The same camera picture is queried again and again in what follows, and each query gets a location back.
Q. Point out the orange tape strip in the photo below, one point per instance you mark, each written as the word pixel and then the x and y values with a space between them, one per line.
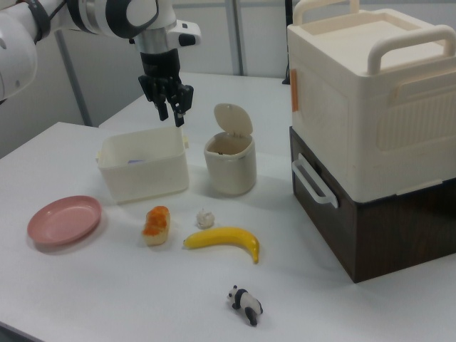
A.
pixel 295 90

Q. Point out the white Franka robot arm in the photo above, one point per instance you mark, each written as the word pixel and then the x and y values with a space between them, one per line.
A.
pixel 96 18

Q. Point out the dark brown drawer cabinet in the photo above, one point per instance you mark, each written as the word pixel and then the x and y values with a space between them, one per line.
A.
pixel 392 238

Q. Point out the pink plastic plate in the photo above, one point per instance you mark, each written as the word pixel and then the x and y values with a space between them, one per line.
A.
pixel 64 221

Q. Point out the black camera stand pole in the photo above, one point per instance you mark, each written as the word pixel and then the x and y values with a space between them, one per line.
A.
pixel 288 42

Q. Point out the yellow toy banana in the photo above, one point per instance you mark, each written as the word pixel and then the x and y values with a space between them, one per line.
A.
pixel 228 238

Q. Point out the purple card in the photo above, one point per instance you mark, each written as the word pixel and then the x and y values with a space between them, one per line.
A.
pixel 135 161

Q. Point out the white square plastic bin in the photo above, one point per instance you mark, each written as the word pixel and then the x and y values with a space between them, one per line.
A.
pixel 146 181

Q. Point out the small toy panda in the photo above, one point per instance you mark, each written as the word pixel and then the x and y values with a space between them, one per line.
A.
pixel 246 301

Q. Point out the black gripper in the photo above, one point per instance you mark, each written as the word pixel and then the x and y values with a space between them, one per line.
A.
pixel 160 66

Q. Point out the toy bread with orange glaze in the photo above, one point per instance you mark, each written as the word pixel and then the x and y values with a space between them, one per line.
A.
pixel 156 228

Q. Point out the cream plastic storage box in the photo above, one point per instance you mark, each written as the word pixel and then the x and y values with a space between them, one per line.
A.
pixel 342 107

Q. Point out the beige round lidded trash can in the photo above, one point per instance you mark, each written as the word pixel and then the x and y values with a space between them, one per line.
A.
pixel 231 171

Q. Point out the crumpled white paper ball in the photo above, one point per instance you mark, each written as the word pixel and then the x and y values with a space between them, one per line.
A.
pixel 204 219

